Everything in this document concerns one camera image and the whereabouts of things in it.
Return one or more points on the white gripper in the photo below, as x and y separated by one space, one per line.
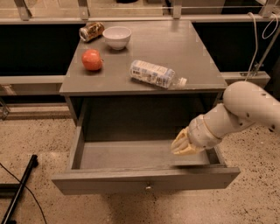
200 134

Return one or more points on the grey drawer cabinet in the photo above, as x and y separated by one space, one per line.
172 44

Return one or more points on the black stand leg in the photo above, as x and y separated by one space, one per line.
33 162

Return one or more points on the grey top drawer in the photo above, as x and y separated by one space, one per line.
122 145

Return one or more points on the white ceramic bowl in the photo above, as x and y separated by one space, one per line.
117 37

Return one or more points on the red apple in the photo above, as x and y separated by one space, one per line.
91 60

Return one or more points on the brown drink can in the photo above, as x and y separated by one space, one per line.
91 31

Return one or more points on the clear plastic water bottle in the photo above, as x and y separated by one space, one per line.
156 75

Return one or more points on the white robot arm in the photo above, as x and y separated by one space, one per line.
244 104

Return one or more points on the metal railing frame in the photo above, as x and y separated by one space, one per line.
39 39

